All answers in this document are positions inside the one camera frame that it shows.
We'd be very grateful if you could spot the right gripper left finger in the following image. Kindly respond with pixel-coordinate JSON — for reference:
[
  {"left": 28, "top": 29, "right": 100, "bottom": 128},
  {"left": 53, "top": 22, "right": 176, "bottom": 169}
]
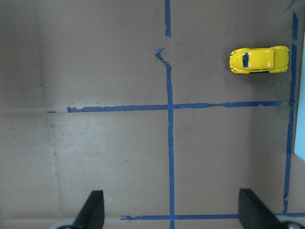
[{"left": 72, "top": 190, "right": 105, "bottom": 229}]

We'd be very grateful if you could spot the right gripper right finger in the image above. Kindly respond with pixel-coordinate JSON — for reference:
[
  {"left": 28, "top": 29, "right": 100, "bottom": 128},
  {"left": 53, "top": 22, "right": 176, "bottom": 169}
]
[{"left": 238, "top": 188, "right": 294, "bottom": 229}]

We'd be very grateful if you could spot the yellow beetle toy car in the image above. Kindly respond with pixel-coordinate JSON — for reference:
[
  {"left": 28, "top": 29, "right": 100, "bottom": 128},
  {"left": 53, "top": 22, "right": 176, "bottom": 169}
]
[{"left": 229, "top": 46, "right": 289, "bottom": 74}]

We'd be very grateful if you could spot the light blue plastic bin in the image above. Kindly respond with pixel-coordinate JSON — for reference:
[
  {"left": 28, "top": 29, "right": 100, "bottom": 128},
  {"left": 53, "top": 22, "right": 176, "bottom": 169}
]
[{"left": 294, "top": 21, "right": 305, "bottom": 163}]

